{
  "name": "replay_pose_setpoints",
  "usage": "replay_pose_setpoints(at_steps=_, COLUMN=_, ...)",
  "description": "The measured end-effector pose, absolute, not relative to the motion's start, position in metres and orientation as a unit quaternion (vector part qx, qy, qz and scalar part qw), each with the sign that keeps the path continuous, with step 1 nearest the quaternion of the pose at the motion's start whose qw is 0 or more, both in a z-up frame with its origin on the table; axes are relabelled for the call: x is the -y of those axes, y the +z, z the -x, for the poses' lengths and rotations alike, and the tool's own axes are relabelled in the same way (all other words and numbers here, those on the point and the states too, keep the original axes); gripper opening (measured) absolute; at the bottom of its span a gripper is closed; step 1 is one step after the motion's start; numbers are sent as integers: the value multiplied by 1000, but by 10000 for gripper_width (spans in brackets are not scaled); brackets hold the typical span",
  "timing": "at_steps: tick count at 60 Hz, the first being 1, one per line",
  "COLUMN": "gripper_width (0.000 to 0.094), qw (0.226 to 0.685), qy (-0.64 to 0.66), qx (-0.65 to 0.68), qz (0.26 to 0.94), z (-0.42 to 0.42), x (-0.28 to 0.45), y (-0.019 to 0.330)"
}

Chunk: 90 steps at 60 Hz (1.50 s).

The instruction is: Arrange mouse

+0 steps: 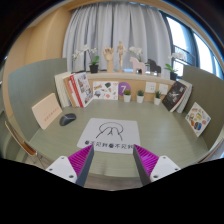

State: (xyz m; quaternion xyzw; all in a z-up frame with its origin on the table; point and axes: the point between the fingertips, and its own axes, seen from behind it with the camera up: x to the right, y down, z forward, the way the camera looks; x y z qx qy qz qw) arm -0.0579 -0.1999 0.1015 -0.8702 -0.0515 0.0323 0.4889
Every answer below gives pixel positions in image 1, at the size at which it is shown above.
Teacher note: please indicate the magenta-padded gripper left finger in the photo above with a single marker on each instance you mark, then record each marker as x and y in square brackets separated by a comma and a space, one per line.
[63, 166]

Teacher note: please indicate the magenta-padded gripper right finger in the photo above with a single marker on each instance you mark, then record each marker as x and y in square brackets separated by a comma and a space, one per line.
[163, 166]

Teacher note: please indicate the dark grey computer mouse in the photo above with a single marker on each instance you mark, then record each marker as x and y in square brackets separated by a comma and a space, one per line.
[67, 119]

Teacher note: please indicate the white printed mouse pad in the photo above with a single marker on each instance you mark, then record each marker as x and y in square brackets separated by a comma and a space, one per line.
[113, 141]

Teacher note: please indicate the beige book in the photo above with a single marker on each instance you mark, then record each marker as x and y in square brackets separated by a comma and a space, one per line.
[46, 111]

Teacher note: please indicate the colourful sticker sheet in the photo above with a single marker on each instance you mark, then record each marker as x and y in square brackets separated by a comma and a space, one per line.
[197, 119]

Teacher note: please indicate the small plant in white pot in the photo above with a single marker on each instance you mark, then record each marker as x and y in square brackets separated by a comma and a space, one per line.
[127, 97]
[157, 100]
[140, 98]

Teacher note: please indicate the black book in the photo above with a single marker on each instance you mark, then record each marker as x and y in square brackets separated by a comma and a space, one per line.
[174, 96]

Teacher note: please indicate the red book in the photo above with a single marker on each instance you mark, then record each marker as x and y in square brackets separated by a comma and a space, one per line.
[76, 95]

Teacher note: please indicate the brown book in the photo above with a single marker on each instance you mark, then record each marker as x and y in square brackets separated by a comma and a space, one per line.
[68, 91]

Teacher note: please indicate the thick white book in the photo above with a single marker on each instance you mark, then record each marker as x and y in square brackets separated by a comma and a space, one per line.
[61, 90]

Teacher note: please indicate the white picture-cover book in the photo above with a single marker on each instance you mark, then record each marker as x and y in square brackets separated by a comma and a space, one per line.
[84, 88]

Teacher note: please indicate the white sticker card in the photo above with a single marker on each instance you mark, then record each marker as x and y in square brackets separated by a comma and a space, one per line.
[105, 90]

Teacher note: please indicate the grey felt partition panel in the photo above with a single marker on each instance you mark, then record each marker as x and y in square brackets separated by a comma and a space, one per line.
[206, 90]
[30, 83]

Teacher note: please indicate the purple round number sign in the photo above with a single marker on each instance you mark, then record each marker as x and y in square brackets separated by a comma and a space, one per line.
[124, 87]

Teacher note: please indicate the white orchid in black pot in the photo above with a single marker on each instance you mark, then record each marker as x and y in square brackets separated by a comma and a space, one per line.
[94, 68]
[173, 75]

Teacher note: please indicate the light wooden ledge shelf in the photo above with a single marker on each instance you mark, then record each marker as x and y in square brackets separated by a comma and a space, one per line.
[133, 77]

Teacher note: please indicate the black horse figure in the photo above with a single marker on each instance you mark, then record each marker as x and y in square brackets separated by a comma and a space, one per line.
[154, 66]

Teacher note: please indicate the pink horse figure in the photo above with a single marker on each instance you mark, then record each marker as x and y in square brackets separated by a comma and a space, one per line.
[137, 65]

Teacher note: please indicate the white orchid plant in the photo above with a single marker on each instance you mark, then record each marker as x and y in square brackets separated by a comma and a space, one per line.
[136, 50]

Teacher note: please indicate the wooden mannequin figure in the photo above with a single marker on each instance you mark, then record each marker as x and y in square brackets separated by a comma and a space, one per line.
[121, 53]

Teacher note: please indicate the grey curtain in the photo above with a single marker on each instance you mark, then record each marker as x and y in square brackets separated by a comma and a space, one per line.
[110, 26]

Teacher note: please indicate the white wall socket plate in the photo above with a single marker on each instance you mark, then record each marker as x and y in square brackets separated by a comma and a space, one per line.
[163, 89]
[150, 87]

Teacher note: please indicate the window with dark frame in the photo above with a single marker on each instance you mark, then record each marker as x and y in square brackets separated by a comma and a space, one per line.
[180, 36]

